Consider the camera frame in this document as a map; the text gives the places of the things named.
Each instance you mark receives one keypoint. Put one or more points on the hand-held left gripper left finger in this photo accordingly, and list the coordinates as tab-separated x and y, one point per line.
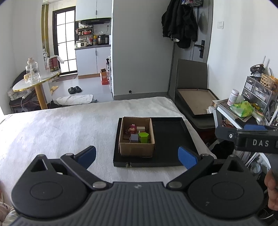
86	155

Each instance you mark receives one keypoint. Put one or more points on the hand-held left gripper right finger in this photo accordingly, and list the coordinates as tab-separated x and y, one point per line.
186	156

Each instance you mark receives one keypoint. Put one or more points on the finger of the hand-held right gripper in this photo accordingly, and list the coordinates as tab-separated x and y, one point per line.
225	133
255	127

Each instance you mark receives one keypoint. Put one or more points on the black shallow tray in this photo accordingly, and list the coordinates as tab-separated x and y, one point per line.
169	143

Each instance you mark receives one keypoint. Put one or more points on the green hexagonal block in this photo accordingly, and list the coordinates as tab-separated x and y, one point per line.
144	137

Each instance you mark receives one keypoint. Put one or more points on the brown cardboard box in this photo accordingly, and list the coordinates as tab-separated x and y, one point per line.
136	148

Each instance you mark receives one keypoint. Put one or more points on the blue-grey plug adapter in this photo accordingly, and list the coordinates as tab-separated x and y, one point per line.
134	138

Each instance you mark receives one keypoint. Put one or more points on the pink toy figure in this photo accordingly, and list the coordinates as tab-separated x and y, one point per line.
132	128

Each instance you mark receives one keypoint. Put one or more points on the beige plug block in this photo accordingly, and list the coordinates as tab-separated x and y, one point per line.
140	129

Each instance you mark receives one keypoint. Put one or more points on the person's right hand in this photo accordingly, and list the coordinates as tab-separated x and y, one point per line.
272	189

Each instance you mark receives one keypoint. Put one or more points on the white desk black top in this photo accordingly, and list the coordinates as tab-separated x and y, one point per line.
247	121

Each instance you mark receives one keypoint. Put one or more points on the orange snack packets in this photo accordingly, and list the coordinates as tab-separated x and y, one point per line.
227	123

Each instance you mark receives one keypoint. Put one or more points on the black bag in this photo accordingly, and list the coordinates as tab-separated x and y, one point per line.
222	150

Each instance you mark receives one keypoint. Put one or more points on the green plastic bag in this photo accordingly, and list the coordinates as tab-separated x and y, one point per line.
242	108

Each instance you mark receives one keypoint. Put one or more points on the clear drawer organizer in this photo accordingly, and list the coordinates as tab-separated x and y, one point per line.
257	91

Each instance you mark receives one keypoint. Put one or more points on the white pill bottle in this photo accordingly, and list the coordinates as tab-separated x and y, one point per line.
232	97

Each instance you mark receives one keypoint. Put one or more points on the white fluffy blanket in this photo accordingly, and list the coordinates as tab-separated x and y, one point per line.
54	134

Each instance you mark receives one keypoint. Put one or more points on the black brown-lined flat box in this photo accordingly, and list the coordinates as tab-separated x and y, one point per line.
196	101

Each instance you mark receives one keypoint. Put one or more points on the wicker basket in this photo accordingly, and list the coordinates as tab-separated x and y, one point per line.
268	81

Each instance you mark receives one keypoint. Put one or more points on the white floor towel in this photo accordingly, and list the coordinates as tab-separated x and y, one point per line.
73	100

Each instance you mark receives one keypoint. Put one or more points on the dark tangled accessory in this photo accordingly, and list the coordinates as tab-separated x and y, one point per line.
257	69

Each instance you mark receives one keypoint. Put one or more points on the large open flat box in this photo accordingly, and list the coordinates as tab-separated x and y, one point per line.
191	73

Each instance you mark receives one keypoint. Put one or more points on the yellow slipper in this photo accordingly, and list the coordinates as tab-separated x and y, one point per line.
53	88

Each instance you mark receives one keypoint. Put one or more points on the red cardboard box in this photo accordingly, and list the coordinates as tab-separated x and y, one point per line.
104	77

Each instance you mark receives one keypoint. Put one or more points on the brown door mat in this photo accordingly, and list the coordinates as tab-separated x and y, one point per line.
66	78

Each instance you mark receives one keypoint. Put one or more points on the dark bag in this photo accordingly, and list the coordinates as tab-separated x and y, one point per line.
23	102

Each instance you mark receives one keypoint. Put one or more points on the round gold-rimmed table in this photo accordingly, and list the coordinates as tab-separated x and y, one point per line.
41	81

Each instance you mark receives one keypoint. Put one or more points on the black spray bottle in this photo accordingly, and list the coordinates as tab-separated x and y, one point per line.
107	65

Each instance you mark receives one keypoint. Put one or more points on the pale flat bundle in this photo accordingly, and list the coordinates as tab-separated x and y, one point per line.
17	92

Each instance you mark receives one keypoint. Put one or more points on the white kitchen base cabinet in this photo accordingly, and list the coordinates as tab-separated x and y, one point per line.
91	60

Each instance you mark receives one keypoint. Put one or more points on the pale printed cloth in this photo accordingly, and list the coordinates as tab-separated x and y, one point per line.
5	210

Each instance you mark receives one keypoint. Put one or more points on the clear glass bottle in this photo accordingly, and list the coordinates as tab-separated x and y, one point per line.
32	71

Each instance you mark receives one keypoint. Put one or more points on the white plush figure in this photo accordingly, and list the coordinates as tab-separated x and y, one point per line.
45	54

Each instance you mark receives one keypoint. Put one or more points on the pale rice cooker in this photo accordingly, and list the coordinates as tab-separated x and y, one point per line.
81	44

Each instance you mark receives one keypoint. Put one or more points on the grey door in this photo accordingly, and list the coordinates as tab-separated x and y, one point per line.
207	21

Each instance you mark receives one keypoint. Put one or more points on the yellow bottle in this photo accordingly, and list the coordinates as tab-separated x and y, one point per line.
95	40

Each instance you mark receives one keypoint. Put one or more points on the black-framed glass door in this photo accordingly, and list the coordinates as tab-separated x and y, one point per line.
65	41

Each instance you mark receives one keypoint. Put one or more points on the black hanging jacket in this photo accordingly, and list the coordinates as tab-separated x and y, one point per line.
178	21

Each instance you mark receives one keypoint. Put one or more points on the spice rack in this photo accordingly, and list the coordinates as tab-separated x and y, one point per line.
85	31

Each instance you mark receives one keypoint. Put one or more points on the range hood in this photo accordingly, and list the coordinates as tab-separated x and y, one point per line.
95	21

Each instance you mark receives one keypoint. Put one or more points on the gold vertical trim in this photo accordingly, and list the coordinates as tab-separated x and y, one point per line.
45	26

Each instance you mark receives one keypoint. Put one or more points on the white light switch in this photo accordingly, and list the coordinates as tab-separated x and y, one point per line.
220	24

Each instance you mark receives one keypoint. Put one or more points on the white kitchen wall cabinet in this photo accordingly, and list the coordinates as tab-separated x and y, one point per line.
93	9

